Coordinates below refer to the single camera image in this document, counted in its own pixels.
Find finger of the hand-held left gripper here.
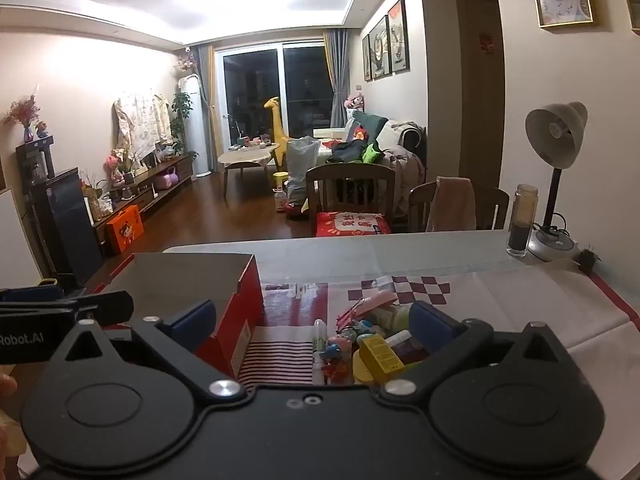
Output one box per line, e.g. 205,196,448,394
0,284,63,303
0,291,135,330

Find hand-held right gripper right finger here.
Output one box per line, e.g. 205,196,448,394
372,302,576,403

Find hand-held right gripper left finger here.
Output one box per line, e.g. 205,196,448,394
42,300,248,406

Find red and white cardboard box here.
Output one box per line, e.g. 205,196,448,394
82,252,265,381

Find pink round case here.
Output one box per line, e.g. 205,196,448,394
362,290,399,312

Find yellow small carton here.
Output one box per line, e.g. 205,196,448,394
359,335,407,376

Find pink binder clip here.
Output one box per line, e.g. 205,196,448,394
335,301,373,331

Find orange printed carton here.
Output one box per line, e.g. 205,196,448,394
105,205,146,255

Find black tall cabinet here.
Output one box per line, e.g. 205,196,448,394
27,167,106,286

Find red checkered cloth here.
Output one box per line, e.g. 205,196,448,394
235,272,640,386

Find pink towel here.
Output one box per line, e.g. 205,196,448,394
425,176,477,233

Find red printed seat cushion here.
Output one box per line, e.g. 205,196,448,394
313,210,392,237

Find glass bottle with dark liquid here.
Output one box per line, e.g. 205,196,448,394
506,184,540,259

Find pink toy bag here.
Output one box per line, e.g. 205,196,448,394
154,166,180,191

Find wooden tv cabinet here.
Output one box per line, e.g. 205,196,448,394
92,152,195,241

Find black plug adapter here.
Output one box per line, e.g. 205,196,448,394
572,245,603,276

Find wooden coffee table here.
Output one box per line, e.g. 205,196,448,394
216,142,281,198

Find wooden slatted dining chair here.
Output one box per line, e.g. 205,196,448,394
305,163,397,238

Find vase with pink flowers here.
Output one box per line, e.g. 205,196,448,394
5,95,41,143

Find grey plastic bag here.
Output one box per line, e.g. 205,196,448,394
285,137,321,206

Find hanging printed cloth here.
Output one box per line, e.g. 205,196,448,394
112,90,173,161

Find sofa with clothes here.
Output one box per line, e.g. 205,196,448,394
312,112,428,211

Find white standing air conditioner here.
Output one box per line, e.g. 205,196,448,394
179,74,213,178

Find yellow giraffe toy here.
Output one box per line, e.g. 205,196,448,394
264,96,291,171

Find green potted plant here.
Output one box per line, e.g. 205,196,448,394
171,91,194,156

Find grey curtain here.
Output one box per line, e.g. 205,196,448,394
322,27,351,126
199,44,223,176

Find wooden door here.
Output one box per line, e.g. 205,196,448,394
452,0,506,191

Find grey desk lamp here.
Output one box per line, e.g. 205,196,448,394
525,101,589,264

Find sliding glass door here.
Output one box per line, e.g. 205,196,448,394
215,40,333,156

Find narrow framed wall picture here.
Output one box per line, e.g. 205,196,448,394
361,34,374,82

